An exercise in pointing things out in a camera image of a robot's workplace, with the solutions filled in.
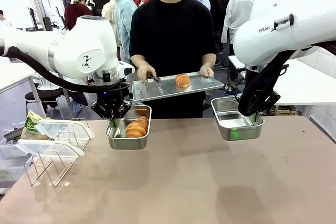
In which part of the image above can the person's right hand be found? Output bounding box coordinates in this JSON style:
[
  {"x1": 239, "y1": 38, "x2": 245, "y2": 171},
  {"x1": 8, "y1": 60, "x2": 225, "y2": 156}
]
[{"x1": 136, "y1": 64, "x2": 158, "y2": 82}]

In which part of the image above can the person's left forearm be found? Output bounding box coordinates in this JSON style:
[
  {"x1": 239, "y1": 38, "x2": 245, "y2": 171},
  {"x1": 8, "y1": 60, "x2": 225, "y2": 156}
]
[{"x1": 202, "y1": 52, "x2": 217, "y2": 67}]

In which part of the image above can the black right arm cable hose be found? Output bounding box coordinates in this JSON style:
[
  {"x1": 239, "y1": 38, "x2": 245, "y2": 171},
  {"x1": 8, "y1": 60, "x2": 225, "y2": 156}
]
[{"x1": 237, "y1": 40, "x2": 336, "y2": 116}]

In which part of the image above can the mannequin in light blue fleece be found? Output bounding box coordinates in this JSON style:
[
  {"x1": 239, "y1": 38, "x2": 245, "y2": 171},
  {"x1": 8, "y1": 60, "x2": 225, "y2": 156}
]
[{"x1": 114, "y1": 0, "x2": 139, "y2": 63}]

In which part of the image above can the clear plastic storage bin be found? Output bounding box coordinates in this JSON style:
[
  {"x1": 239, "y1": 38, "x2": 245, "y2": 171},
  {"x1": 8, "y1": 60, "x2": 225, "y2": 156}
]
[{"x1": 0, "y1": 123, "x2": 36, "y2": 183}]

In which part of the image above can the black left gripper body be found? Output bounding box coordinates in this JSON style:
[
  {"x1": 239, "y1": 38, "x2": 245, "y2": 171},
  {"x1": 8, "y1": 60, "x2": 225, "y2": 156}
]
[{"x1": 96, "y1": 90, "x2": 127, "y2": 113}]

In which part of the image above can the green snack bag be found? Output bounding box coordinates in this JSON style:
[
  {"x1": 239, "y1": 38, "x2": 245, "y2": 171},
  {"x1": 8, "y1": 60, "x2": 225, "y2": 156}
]
[{"x1": 20, "y1": 110, "x2": 50, "y2": 141}]

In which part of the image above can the person's right forearm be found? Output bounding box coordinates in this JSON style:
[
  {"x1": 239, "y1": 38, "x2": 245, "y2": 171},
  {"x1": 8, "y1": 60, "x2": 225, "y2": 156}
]
[{"x1": 130, "y1": 54, "x2": 148, "y2": 68}]

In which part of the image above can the golden croissant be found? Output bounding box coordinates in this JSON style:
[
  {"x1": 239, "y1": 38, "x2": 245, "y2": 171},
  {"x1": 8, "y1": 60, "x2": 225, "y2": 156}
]
[
  {"x1": 125, "y1": 115, "x2": 149, "y2": 138},
  {"x1": 175, "y1": 73, "x2": 191, "y2": 89}
]

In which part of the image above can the mannequin in white shirt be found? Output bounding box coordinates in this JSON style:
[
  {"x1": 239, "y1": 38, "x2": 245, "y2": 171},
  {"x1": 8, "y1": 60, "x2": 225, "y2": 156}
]
[{"x1": 221, "y1": 0, "x2": 259, "y2": 44}]

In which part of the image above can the seated person in white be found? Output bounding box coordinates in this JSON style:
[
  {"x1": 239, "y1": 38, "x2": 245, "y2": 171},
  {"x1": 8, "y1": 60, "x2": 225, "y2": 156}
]
[{"x1": 0, "y1": 10, "x2": 13, "y2": 27}]

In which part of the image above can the mannequin in cream jacket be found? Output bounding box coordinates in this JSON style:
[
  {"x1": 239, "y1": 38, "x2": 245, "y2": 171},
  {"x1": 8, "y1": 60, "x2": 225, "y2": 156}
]
[{"x1": 101, "y1": 0, "x2": 121, "y2": 49}]

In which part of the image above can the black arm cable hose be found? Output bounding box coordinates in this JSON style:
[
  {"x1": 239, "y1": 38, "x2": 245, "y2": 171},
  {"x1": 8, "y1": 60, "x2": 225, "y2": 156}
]
[
  {"x1": 237, "y1": 40, "x2": 336, "y2": 116},
  {"x1": 0, "y1": 46, "x2": 131, "y2": 93}
]

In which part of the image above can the black chair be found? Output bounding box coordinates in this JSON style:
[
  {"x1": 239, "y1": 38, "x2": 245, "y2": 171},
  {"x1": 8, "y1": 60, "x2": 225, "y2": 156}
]
[{"x1": 25, "y1": 87, "x2": 66, "y2": 116}]

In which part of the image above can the wire lid rack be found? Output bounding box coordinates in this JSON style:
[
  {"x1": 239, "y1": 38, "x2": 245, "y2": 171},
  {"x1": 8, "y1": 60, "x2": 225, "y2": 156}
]
[{"x1": 24, "y1": 118, "x2": 93, "y2": 187}]

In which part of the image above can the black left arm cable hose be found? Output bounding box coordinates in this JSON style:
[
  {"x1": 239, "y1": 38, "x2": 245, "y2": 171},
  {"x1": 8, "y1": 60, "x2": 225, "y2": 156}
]
[{"x1": 0, "y1": 46, "x2": 131, "y2": 93}]

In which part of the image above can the man in dark jacket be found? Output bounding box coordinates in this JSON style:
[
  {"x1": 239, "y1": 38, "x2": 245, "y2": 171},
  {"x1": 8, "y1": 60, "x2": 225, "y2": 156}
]
[{"x1": 215, "y1": 0, "x2": 232, "y2": 69}]

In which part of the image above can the person in black t-shirt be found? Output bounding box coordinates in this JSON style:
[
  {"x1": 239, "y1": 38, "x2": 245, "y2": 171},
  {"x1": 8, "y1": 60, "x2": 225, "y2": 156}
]
[{"x1": 128, "y1": 0, "x2": 217, "y2": 119}]

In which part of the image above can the steel rectangular container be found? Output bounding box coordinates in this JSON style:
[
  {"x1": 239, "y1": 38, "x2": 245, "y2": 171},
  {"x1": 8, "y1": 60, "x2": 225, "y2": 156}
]
[
  {"x1": 211, "y1": 97, "x2": 265, "y2": 141},
  {"x1": 105, "y1": 104, "x2": 152, "y2": 150}
]

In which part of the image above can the silver stand pole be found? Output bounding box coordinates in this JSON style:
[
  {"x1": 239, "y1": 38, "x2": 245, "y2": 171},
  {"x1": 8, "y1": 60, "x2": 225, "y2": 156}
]
[{"x1": 56, "y1": 73, "x2": 76, "y2": 119}]

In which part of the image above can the person's left hand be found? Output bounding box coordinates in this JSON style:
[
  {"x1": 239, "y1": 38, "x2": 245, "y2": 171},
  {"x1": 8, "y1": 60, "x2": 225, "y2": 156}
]
[{"x1": 199, "y1": 63, "x2": 215, "y2": 78}]

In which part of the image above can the mannequin in dark red sweater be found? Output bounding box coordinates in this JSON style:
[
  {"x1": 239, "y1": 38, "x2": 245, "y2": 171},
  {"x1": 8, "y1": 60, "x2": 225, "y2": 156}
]
[{"x1": 64, "y1": 0, "x2": 94, "y2": 31}]

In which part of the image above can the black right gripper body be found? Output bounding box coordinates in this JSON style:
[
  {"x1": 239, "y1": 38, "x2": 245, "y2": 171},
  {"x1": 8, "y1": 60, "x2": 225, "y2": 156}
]
[{"x1": 245, "y1": 69, "x2": 281, "y2": 112}]

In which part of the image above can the perforated steel tray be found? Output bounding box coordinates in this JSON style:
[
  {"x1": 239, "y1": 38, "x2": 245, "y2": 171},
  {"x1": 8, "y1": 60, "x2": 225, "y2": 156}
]
[{"x1": 131, "y1": 71, "x2": 225, "y2": 102}]

